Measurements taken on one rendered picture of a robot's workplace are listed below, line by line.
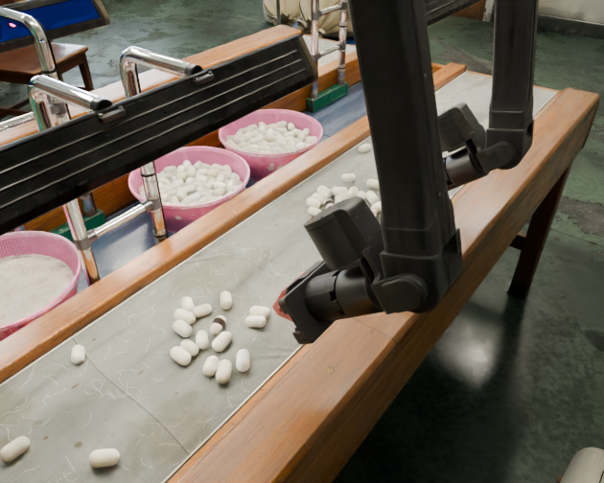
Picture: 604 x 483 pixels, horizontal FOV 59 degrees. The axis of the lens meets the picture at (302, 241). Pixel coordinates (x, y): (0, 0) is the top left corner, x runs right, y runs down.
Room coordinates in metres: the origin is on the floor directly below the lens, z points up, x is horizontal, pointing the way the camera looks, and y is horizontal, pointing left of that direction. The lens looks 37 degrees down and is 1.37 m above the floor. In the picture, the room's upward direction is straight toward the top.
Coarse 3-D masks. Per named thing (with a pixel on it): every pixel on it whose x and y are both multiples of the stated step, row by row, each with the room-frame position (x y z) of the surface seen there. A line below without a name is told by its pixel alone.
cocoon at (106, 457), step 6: (96, 450) 0.37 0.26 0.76; (102, 450) 0.37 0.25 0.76; (108, 450) 0.37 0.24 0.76; (114, 450) 0.38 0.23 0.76; (90, 456) 0.37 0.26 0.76; (96, 456) 0.37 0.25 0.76; (102, 456) 0.37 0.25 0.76; (108, 456) 0.37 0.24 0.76; (114, 456) 0.37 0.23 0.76; (90, 462) 0.36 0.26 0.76; (96, 462) 0.36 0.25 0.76; (102, 462) 0.36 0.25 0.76; (108, 462) 0.36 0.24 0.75; (114, 462) 0.36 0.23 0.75
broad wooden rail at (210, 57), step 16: (272, 32) 2.15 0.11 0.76; (288, 32) 2.15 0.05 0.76; (224, 48) 1.95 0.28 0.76; (240, 48) 1.95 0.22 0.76; (256, 48) 1.96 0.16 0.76; (208, 64) 1.78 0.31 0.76; (144, 80) 1.63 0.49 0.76; (160, 80) 1.63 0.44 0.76; (112, 96) 1.50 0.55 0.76; (80, 112) 1.39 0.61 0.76; (16, 128) 1.28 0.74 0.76; (32, 128) 1.28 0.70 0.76; (0, 144) 1.20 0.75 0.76
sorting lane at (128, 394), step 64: (192, 256) 0.78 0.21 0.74; (256, 256) 0.79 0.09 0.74; (320, 256) 0.79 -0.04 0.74; (128, 320) 0.62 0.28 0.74; (0, 384) 0.49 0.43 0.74; (64, 384) 0.49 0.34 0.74; (128, 384) 0.49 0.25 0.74; (192, 384) 0.49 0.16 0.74; (256, 384) 0.49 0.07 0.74; (0, 448) 0.39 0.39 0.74; (64, 448) 0.39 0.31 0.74; (128, 448) 0.39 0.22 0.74; (192, 448) 0.39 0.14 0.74
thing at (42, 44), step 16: (0, 16) 1.01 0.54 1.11; (16, 16) 0.98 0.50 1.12; (32, 32) 0.96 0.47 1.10; (48, 48) 0.96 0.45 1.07; (48, 64) 0.96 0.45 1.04; (32, 112) 0.92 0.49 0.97; (64, 112) 0.96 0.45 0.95; (0, 128) 0.87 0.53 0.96; (96, 208) 0.98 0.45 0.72; (64, 224) 0.93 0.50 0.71; (96, 224) 0.96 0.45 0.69; (32, 240) 0.87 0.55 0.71
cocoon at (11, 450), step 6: (18, 438) 0.39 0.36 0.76; (24, 438) 0.39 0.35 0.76; (12, 444) 0.38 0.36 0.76; (18, 444) 0.38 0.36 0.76; (24, 444) 0.39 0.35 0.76; (30, 444) 0.39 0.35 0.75; (6, 450) 0.37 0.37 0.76; (12, 450) 0.38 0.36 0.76; (18, 450) 0.38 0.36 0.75; (24, 450) 0.38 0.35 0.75; (0, 456) 0.37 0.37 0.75; (6, 456) 0.37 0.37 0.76; (12, 456) 0.37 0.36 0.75
